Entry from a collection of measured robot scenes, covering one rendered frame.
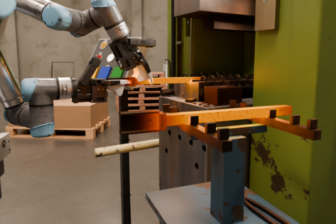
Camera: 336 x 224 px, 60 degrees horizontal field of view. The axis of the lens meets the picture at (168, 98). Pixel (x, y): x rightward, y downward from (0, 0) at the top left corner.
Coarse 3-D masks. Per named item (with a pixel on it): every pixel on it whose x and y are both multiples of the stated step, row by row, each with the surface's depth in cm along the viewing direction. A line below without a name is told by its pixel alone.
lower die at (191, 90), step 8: (192, 80) 120; (200, 80) 122; (208, 80) 124; (216, 80) 125; (224, 80) 125; (232, 80) 125; (240, 80) 127; (248, 80) 129; (176, 88) 131; (184, 88) 125; (192, 88) 120; (200, 88) 117; (176, 96) 132; (184, 96) 126; (192, 96) 120; (200, 96) 117; (248, 96) 130
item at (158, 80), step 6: (108, 78) 104; (114, 78) 105; (120, 78) 106; (126, 78) 108; (132, 78) 108; (156, 78) 114; (162, 78) 115; (168, 78) 116; (174, 78) 118; (180, 78) 119; (186, 78) 120; (192, 78) 122; (198, 78) 123; (114, 84) 106; (126, 84) 108; (132, 84) 108
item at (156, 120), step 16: (128, 112) 60; (144, 112) 60; (160, 112) 62; (176, 112) 65; (192, 112) 65; (208, 112) 65; (224, 112) 67; (240, 112) 68; (256, 112) 70; (288, 112) 74; (128, 128) 60; (144, 128) 61; (160, 128) 61
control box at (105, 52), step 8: (104, 40) 171; (96, 48) 172; (104, 48) 168; (144, 48) 158; (104, 56) 165; (144, 56) 159; (104, 64) 162; (112, 64) 158; (120, 64) 155; (128, 72) 150; (128, 88) 153
